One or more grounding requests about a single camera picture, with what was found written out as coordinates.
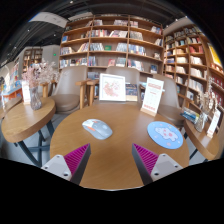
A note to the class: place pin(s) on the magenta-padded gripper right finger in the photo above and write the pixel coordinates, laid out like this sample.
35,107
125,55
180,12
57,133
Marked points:
148,160

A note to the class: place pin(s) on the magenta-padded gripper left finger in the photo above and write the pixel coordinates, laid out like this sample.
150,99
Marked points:
75,160

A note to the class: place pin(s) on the grey and white computer mouse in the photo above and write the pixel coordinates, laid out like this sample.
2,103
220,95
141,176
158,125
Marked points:
99,129

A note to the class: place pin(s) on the round blue cartoon mouse pad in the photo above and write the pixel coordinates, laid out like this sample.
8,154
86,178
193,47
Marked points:
165,135

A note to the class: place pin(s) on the stack of colourful books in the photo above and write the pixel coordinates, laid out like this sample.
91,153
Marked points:
190,115

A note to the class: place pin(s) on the brown armchair with wooden arms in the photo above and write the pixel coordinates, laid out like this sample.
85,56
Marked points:
170,100
66,90
123,71

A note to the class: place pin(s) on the white sign on wooden stand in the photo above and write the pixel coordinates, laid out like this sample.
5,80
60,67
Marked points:
152,95

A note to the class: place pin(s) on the glass vase with beige flowers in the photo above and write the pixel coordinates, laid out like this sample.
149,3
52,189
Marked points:
201,120

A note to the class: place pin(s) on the dark blue standing book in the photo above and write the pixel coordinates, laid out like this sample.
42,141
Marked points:
131,91

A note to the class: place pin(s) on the small white and red sign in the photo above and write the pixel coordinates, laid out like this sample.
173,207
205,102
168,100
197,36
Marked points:
213,123

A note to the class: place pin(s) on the glass vase with pink flowers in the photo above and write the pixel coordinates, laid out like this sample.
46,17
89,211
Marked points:
35,96

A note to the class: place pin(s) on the teal book stack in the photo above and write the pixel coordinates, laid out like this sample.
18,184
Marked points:
142,84

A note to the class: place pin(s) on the white framed floral picture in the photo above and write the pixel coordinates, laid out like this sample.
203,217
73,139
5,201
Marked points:
112,87

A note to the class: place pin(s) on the small white table card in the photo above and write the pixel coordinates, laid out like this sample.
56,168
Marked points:
26,92

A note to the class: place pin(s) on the distant wooden bookshelf unit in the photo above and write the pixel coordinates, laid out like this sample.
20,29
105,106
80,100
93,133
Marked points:
32,60

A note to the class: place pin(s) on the curved wooden bookshelf unit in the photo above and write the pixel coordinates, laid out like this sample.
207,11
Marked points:
190,60

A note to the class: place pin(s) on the wide wooden bookshelf unit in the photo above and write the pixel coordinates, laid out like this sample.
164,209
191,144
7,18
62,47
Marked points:
110,50

